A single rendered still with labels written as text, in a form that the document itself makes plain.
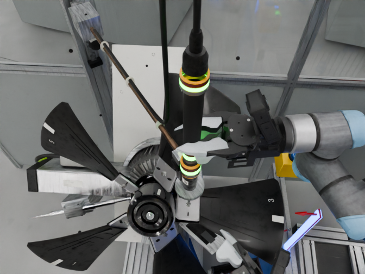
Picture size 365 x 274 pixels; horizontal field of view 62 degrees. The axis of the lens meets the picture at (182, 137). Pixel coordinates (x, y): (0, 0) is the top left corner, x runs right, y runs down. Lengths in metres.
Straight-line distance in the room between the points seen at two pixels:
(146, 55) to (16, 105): 1.07
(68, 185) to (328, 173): 0.73
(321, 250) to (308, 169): 1.29
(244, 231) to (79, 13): 0.80
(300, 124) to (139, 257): 1.52
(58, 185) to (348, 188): 0.79
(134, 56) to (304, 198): 1.67
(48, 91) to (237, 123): 1.26
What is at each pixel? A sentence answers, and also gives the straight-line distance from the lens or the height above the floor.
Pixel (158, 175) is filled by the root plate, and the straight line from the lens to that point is 0.83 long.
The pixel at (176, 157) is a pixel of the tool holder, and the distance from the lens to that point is 0.66.
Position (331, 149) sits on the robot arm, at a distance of 0.65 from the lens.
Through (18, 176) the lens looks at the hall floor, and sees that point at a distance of 2.52.
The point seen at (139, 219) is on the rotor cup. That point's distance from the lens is 0.80.
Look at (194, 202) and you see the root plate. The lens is 0.84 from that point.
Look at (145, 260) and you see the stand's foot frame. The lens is 1.94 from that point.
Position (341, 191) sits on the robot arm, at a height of 1.42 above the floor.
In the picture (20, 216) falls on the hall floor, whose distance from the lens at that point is 2.36.
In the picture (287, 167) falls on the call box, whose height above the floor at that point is 1.06.
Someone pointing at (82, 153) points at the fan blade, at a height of 1.31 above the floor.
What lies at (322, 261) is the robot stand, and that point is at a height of 0.21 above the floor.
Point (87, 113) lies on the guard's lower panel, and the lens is 1.74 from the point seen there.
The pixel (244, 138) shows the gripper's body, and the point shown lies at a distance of 0.56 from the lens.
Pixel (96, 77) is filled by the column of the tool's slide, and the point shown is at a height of 1.10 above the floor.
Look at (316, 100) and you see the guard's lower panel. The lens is 1.60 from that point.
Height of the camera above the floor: 1.96
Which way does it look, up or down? 55 degrees down
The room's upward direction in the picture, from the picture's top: straight up
